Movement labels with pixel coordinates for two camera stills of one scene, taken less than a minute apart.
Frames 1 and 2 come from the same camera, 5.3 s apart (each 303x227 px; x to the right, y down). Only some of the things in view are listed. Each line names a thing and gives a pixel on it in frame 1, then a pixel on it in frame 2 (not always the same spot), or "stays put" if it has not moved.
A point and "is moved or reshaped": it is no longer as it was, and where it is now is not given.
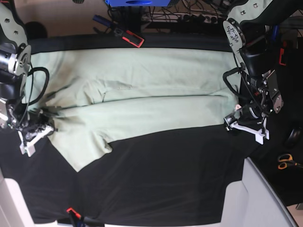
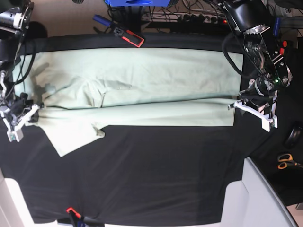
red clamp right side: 281,52 stays put
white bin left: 14,210 stays put
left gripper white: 30,146 to 17,133
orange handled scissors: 287,159 stays put
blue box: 138,3 stays put
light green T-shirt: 93,98 is moved or reshaped
